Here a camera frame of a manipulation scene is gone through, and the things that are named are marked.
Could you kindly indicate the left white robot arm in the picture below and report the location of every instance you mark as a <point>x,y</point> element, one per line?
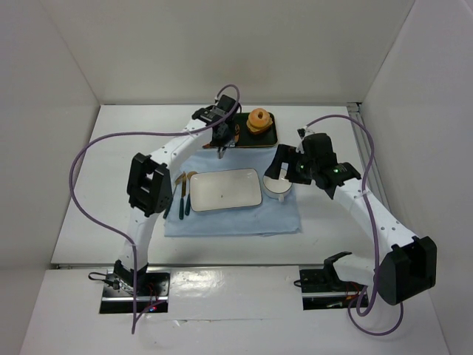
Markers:
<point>151,180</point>

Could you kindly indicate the white bowl with handle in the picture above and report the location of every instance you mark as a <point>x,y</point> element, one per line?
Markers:
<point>277,189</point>

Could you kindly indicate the light blue cloth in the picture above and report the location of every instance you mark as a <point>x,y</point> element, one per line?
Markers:
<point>270,217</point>

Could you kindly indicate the bagel sandwich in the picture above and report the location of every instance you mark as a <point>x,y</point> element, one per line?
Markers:
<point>259,121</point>

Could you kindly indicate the white rectangular plate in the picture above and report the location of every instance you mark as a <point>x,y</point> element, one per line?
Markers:
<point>229,189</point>

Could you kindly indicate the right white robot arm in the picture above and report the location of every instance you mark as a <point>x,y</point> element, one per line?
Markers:
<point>405,264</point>

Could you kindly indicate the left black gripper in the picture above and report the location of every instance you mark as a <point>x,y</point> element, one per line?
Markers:
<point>222,137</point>

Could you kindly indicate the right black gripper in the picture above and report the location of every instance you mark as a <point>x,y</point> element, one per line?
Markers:
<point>282,163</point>

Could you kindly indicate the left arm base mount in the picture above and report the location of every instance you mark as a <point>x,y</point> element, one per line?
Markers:
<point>117,297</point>

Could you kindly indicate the dark green tray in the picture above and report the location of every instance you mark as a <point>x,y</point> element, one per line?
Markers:
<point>247,139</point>

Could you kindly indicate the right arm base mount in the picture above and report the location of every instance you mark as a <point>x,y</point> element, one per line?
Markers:
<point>319,292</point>

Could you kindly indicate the gold fork green handle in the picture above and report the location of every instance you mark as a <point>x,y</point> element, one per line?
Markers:
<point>176,184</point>

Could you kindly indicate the gold spoon green handle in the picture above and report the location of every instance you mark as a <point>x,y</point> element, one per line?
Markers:
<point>188,200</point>

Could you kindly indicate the gold knife green handle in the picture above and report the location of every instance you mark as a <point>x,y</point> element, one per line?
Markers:
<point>183,194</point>

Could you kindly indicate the aluminium rail right side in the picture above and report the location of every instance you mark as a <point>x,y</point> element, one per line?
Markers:
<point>374,178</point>

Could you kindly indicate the striped bread roll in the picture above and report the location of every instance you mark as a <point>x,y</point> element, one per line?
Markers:
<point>236,133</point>

